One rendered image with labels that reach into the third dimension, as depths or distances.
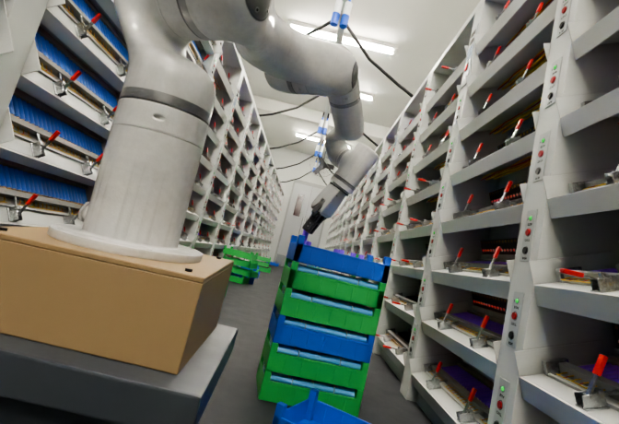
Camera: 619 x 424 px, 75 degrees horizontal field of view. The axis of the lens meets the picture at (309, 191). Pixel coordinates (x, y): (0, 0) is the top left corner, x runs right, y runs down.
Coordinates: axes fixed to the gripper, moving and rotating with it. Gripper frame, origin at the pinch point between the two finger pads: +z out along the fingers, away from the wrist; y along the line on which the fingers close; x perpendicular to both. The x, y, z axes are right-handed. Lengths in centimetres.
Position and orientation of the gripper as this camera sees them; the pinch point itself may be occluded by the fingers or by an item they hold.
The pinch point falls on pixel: (310, 226)
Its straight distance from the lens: 132.3
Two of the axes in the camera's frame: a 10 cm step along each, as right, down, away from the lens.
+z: -6.0, 8.0, 0.2
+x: 7.2, 5.6, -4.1
